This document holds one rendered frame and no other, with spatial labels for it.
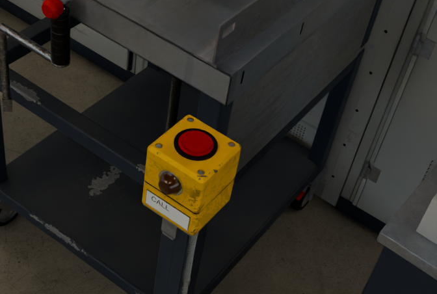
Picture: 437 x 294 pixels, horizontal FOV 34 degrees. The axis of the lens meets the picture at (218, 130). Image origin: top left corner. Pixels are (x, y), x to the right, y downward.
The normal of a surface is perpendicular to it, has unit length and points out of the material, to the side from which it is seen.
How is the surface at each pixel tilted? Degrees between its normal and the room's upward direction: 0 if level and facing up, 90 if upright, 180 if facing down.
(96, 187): 0
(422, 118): 90
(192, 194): 91
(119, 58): 90
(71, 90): 0
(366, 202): 90
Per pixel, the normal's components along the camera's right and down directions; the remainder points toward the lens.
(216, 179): 0.81, 0.48
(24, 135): 0.14, -0.72
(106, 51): -0.58, 0.50
